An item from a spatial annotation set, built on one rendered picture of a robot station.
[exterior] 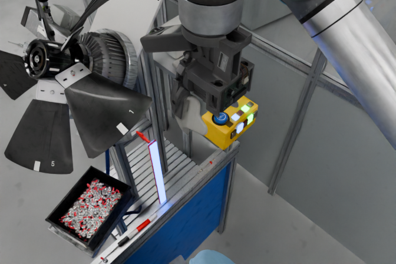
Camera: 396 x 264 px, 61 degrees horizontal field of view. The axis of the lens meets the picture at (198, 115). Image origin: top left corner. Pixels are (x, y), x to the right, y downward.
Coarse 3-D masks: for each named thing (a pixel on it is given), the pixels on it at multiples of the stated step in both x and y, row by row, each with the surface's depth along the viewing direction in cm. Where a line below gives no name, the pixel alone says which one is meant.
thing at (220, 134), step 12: (228, 108) 105; (240, 108) 105; (252, 108) 105; (204, 120) 103; (228, 120) 102; (240, 120) 102; (252, 120) 110; (216, 132) 102; (228, 132) 100; (240, 132) 108; (216, 144) 107; (228, 144) 105
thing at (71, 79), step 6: (72, 66) 100; (78, 66) 100; (84, 66) 100; (60, 72) 98; (66, 72) 98; (78, 72) 99; (84, 72) 99; (90, 72) 99; (60, 78) 97; (72, 78) 97; (78, 78) 98; (66, 84) 96
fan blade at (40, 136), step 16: (32, 112) 103; (48, 112) 104; (64, 112) 106; (16, 128) 105; (32, 128) 104; (48, 128) 105; (64, 128) 106; (16, 144) 106; (32, 144) 105; (48, 144) 106; (64, 144) 107; (16, 160) 107; (32, 160) 107; (48, 160) 107; (64, 160) 107
